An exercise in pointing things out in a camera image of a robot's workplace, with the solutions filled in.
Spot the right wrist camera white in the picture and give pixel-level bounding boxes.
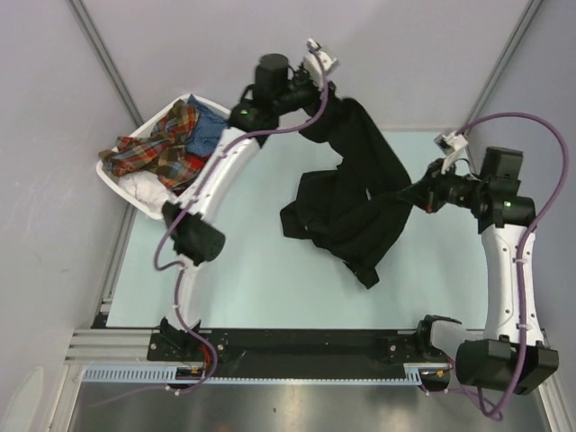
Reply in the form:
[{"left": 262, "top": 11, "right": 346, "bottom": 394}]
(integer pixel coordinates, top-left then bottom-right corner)
[{"left": 434, "top": 130, "right": 468, "bottom": 175}]

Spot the white shirt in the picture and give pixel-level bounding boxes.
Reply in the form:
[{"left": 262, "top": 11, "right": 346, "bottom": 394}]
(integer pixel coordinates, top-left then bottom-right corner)
[{"left": 118, "top": 171, "right": 176, "bottom": 212}]

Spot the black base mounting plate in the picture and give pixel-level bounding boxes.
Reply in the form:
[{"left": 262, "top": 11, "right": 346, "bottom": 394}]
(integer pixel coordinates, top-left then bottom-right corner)
[{"left": 147, "top": 324, "right": 450, "bottom": 381}]

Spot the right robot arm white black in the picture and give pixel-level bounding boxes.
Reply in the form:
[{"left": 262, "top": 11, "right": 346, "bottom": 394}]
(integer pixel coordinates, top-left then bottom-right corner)
[{"left": 402, "top": 147, "right": 559, "bottom": 395}]

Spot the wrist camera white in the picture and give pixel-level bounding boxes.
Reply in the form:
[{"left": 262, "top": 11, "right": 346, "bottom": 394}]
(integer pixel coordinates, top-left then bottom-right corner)
[
  {"left": 301, "top": 38, "right": 338, "bottom": 89},
  {"left": 434, "top": 130, "right": 468, "bottom": 175}
]

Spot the white slotted cable duct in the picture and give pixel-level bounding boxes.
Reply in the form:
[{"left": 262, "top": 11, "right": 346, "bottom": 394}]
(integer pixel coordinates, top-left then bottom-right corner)
[{"left": 83, "top": 364, "right": 452, "bottom": 386}]

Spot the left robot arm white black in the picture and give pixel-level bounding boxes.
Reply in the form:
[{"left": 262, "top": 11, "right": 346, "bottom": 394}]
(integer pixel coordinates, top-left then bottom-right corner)
[{"left": 152, "top": 48, "right": 338, "bottom": 360}]

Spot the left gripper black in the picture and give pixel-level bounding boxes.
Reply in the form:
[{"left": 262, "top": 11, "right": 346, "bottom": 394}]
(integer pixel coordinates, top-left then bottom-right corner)
[{"left": 274, "top": 57, "right": 342, "bottom": 122}]

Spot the black long sleeve shirt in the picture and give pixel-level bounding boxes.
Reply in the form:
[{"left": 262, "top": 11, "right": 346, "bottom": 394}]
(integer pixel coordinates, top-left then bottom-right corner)
[{"left": 280, "top": 96, "right": 412, "bottom": 289}]

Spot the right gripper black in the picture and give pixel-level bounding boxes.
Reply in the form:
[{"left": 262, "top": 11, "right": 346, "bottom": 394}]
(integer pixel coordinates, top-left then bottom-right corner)
[{"left": 399, "top": 157, "right": 489, "bottom": 214}]

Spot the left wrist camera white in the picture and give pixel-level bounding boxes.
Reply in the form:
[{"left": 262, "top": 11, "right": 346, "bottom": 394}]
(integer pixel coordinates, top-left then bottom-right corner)
[{"left": 301, "top": 38, "right": 338, "bottom": 89}]

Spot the plaid long sleeve shirt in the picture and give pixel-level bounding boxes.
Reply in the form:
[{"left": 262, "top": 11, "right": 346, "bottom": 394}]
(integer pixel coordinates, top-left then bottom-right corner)
[{"left": 99, "top": 100, "right": 201, "bottom": 189}]

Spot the red shirt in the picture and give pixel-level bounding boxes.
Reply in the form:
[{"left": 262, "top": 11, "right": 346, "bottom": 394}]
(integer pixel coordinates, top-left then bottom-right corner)
[{"left": 184, "top": 153, "right": 212, "bottom": 173}]

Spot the white laundry basket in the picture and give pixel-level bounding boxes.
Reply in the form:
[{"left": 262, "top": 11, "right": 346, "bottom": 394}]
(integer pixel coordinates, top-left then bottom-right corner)
[{"left": 96, "top": 94, "right": 230, "bottom": 220}]

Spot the blue shirt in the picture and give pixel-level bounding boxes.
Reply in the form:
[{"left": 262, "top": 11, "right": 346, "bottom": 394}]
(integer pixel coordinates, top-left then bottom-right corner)
[{"left": 186, "top": 94, "right": 227, "bottom": 158}]

